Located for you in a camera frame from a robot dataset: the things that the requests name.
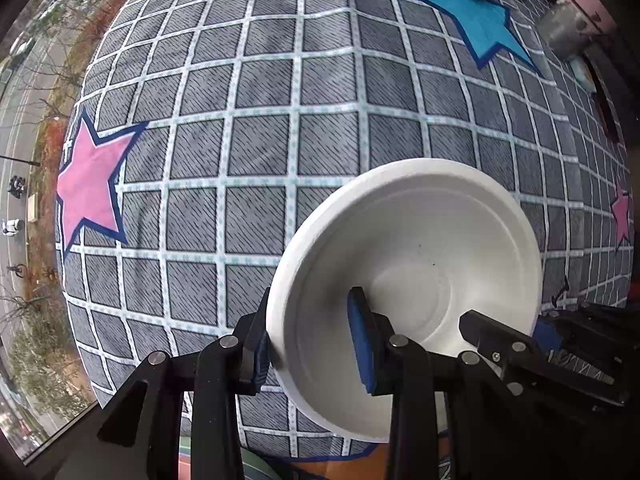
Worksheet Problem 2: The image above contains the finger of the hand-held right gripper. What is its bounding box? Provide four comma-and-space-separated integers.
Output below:
532, 319, 565, 355
458, 309, 553, 386

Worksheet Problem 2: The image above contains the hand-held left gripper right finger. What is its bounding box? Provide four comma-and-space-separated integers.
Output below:
347, 286, 553, 480

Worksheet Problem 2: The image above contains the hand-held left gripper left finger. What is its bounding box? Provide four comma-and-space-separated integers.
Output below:
55, 286, 273, 480

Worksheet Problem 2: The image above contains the small white speckled bowl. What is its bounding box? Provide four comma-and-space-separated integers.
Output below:
265, 158, 543, 445

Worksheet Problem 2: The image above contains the green square plate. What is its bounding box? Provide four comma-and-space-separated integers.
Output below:
177, 435, 283, 480

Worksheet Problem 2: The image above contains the grey checked star tablecloth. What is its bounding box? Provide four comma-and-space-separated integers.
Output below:
56, 0, 637, 480

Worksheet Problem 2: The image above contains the small pale packet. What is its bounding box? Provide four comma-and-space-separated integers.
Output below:
570, 55, 598, 92

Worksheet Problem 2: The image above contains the grey and pink cup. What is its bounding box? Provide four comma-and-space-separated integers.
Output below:
537, 0, 618, 58

